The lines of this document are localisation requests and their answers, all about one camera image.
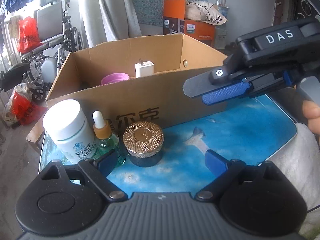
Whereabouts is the green dropper bottle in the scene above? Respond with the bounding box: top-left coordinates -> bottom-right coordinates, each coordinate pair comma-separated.
92,111 -> 125,167

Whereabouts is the gold lid cosmetic jar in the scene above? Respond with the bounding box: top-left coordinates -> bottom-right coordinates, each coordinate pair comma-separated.
123,121 -> 164,167

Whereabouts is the white supplement bottle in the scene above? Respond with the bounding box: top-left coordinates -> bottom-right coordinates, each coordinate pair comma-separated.
43,99 -> 101,164

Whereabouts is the person's right hand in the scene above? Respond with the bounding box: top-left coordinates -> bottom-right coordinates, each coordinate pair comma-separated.
302,100 -> 320,135

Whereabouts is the open cardboard box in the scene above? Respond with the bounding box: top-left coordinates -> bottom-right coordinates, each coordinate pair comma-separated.
46,34 -> 227,131

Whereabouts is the water dispenser with bottle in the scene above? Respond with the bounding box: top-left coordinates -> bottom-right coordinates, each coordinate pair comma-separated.
214,0 -> 229,49

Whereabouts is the orange Philips appliance box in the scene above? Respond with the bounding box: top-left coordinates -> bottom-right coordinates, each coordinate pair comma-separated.
163,0 -> 215,47

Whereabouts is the beige bag on box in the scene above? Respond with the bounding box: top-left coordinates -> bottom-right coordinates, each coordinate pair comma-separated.
185,1 -> 227,26

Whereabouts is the pink collapsible cup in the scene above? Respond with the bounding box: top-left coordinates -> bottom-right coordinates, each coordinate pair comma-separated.
100,73 -> 130,85

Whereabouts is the red bag on floor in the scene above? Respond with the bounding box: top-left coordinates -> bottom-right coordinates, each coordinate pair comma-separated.
2,83 -> 47,125

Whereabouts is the grey window curtain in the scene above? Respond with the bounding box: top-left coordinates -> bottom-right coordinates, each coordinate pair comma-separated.
79,0 -> 142,48

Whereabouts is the grey wheelchair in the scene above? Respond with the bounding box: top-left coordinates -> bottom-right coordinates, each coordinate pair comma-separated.
0,0 -> 86,103

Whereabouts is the red plastic bag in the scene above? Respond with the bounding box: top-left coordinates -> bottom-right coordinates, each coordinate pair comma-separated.
17,17 -> 41,54

